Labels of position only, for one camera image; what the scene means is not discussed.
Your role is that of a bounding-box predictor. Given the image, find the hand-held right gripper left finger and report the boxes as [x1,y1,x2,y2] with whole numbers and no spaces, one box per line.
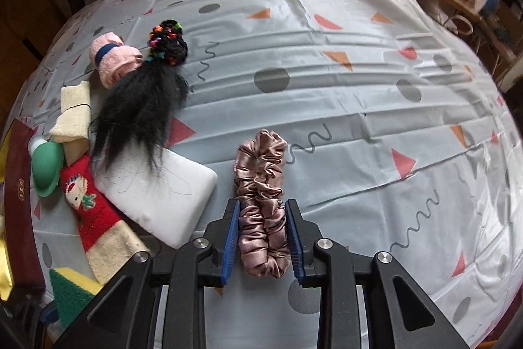
[53,199,242,349]

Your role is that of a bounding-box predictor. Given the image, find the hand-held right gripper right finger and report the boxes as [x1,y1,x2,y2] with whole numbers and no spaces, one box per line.
[285,199,470,349]

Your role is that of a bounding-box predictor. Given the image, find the pink satin scrunchie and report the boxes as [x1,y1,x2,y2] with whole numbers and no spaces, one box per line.
[233,129,292,279]

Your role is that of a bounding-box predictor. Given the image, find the white sponge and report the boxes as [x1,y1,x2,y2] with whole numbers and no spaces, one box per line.
[95,147,218,247]

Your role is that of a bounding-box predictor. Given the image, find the red sock with doll print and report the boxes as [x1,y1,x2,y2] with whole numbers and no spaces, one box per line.
[60,153,151,286]

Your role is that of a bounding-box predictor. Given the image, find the patterned grey tablecloth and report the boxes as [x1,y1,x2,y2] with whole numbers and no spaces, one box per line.
[0,0,516,349]

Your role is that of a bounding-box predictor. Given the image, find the black hair wig with beads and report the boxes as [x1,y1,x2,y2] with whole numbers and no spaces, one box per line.
[91,19,191,175]

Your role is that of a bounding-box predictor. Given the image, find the yellow green scouring sponge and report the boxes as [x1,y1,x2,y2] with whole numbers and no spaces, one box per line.
[48,268,105,329]

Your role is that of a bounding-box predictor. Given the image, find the tan sponge block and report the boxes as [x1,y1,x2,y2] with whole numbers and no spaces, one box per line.
[64,137,90,166]

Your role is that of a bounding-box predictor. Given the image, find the beige folded cloth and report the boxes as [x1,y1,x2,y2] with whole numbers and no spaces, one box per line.
[50,80,93,145]

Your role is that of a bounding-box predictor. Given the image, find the pink rolled towel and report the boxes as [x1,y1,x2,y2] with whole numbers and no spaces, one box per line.
[89,32,144,89]

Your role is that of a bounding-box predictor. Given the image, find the dark red box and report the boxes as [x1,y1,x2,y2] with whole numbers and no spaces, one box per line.
[0,118,45,288]

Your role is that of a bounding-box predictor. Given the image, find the gold foil box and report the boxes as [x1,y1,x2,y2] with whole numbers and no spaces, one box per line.
[0,136,17,303]

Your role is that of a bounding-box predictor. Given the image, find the wooden cabinet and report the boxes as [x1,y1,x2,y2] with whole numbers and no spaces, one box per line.
[0,0,82,88]

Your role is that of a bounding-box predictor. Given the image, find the white cord loop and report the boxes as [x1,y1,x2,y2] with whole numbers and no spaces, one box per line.
[445,16,475,38]

